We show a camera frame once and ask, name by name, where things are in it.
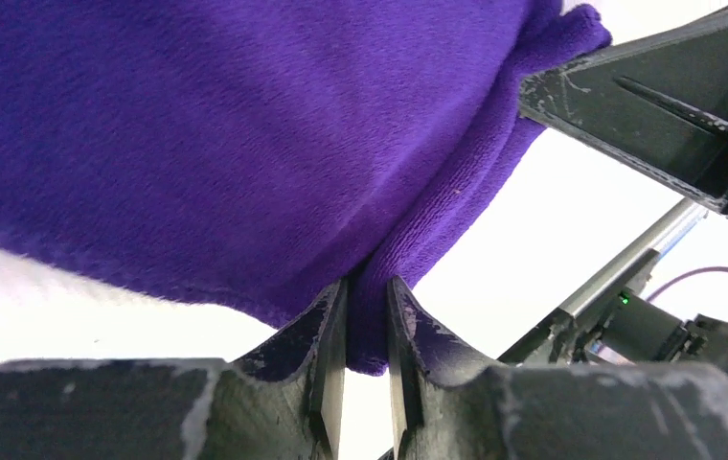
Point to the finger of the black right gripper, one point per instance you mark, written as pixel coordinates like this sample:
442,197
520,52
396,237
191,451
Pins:
658,104

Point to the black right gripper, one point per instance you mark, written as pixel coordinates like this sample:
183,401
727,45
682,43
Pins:
608,320

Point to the purple towel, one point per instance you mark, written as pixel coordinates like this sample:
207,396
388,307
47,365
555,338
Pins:
249,153

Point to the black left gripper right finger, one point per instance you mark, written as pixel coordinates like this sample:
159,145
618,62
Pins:
451,401

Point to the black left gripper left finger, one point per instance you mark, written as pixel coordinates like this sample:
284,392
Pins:
281,400

